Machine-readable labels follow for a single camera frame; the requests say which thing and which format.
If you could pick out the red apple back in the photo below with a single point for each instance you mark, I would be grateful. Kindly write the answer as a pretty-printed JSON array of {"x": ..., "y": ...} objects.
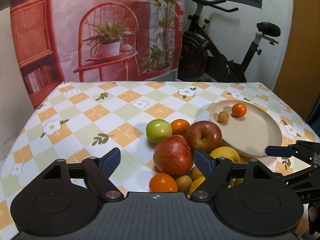
[{"x": 203, "y": 135}]

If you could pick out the green apple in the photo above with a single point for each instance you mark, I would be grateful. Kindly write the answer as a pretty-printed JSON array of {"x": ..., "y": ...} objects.
[{"x": 157, "y": 130}]

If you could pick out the brown longan on plate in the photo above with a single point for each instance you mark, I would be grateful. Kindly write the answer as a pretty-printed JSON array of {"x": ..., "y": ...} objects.
[{"x": 223, "y": 117}]

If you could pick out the red apple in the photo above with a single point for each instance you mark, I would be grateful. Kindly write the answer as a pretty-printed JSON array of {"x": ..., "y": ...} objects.
[
  {"x": 173, "y": 156},
  {"x": 203, "y": 135}
]

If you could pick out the beige round plate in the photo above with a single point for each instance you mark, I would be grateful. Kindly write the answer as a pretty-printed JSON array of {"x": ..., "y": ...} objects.
[{"x": 249, "y": 135}]

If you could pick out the small orange on plate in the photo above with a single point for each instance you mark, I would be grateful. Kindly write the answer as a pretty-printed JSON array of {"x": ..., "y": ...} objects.
[{"x": 239, "y": 110}]

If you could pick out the brown longan front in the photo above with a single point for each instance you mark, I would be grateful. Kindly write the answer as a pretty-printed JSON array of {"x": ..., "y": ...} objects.
[{"x": 184, "y": 183}]

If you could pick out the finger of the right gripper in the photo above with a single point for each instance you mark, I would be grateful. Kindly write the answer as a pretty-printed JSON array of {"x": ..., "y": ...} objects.
[{"x": 280, "y": 151}]

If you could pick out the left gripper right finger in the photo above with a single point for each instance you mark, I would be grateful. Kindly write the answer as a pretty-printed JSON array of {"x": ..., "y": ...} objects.
[{"x": 244, "y": 199}]

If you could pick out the black exercise bike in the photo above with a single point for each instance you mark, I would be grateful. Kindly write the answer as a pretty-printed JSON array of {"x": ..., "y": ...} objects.
[{"x": 203, "y": 51}]

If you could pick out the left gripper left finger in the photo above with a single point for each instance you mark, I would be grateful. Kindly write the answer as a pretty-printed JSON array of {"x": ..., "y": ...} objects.
[{"x": 65, "y": 197}]

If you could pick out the wooden door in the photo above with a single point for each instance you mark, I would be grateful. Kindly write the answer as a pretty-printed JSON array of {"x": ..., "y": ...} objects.
[{"x": 298, "y": 81}]

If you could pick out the orange tangerine behind apples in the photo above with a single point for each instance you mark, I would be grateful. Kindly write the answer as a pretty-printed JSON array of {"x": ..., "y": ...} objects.
[{"x": 179, "y": 126}]

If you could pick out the red apple front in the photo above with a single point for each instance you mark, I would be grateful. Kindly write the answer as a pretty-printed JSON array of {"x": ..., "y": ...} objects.
[{"x": 173, "y": 156}]

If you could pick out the orange tangerine front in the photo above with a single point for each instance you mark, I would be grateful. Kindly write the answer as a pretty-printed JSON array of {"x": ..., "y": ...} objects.
[{"x": 162, "y": 182}]

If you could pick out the printed pink backdrop cloth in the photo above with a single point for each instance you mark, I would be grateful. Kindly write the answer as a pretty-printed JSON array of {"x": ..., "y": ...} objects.
[{"x": 95, "y": 40}]

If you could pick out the yellow lemon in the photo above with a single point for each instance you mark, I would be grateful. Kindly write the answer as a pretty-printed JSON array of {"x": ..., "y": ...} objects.
[{"x": 226, "y": 152}]

